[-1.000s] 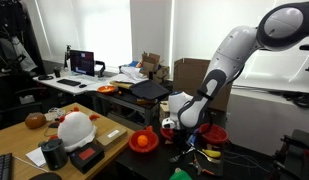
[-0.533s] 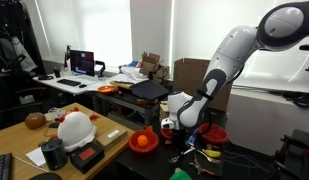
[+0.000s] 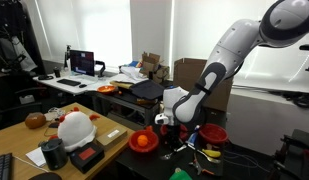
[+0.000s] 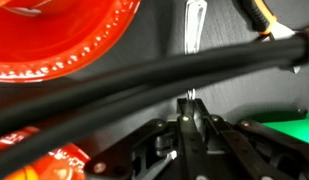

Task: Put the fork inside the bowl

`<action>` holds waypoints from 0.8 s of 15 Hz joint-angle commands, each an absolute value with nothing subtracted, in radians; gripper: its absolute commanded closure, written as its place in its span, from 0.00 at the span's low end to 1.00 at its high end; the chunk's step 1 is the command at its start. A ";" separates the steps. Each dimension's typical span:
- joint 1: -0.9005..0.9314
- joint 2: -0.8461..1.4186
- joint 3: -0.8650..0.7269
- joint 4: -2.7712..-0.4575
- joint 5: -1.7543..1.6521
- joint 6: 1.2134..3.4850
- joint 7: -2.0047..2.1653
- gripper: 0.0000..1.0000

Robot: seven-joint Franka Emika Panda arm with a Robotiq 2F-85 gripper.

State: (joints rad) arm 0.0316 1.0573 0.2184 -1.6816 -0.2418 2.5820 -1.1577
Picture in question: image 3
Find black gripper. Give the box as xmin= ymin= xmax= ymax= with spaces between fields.
xmin=165 ymin=123 xmax=184 ymax=152

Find large red plastic bowl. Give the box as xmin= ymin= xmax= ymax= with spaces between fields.
xmin=198 ymin=123 xmax=229 ymax=145

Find orange bowl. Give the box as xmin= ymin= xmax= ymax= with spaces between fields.
xmin=96 ymin=85 xmax=119 ymax=95

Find blue white tube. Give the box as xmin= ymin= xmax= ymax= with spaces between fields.
xmin=187 ymin=125 xmax=201 ymax=151

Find green plastic toy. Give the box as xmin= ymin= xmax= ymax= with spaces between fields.
xmin=169 ymin=167 xmax=193 ymax=180

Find orange ball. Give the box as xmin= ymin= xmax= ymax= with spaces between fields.
xmin=137 ymin=134 xmax=149 ymax=148

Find yellow banana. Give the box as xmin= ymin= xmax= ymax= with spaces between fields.
xmin=201 ymin=148 xmax=222 ymax=159

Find dark blue bin lid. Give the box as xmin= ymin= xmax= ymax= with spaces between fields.
xmin=128 ymin=79 xmax=166 ymax=101

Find metal rack table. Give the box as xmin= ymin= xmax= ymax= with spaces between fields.
xmin=90 ymin=89 xmax=162 ymax=128

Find small tan cardboard box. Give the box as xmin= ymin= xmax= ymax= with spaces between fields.
xmin=95 ymin=125 xmax=128 ymax=151

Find large cardboard box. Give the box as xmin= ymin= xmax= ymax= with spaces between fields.
xmin=173 ymin=58 xmax=234 ymax=113

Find white paper pile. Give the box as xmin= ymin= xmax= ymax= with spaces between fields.
xmin=118 ymin=65 xmax=148 ymax=84

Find small open cardboard box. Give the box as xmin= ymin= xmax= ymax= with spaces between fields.
xmin=139 ymin=52 xmax=171 ymax=84

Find black box red label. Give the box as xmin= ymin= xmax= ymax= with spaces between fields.
xmin=69 ymin=142 xmax=106 ymax=174

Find white plush toy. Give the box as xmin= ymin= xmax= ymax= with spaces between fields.
xmin=48 ymin=106 xmax=101 ymax=153

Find black headphones stand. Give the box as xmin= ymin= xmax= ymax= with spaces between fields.
xmin=94 ymin=59 xmax=107 ymax=78

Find black cylindrical cup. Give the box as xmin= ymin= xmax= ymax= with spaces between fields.
xmin=40 ymin=138 xmax=69 ymax=171

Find clear glass jar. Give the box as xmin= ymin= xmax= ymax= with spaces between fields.
xmin=47 ymin=107 xmax=67 ymax=121

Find black desk keyboard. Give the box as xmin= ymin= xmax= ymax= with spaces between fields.
xmin=56 ymin=78 xmax=82 ymax=88

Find lit computer monitor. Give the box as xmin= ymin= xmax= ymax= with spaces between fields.
xmin=69 ymin=49 xmax=96 ymax=78

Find white desk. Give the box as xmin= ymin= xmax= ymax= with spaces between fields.
xmin=33 ymin=73 xmax=108 ymax=96

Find black oblong case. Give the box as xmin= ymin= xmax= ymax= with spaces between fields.
xmin=28 ymin=171 xmax=63 ymax=180

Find white paper sheet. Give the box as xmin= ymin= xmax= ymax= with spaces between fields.
xmin=25 ymin=146 xmax=47 ymax=168

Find brown football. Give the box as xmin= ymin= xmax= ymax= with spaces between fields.
xmin=24 ymin=112 xmax=47 ymax=130

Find wooden table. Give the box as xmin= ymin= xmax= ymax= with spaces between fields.
xmin=0 ymin=102 xmax=135 ymax=180

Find dark keyboard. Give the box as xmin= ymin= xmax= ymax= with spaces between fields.
xmin=0 ymin=152 xmax=13 ymax=180

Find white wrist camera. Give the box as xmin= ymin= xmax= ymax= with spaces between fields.
xmin=154 ymin=113 xmax=170 ymax=126

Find black orange handled pliers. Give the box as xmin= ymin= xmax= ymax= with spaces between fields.
xmin=188 ymin=151 xmax=215 ymax=176

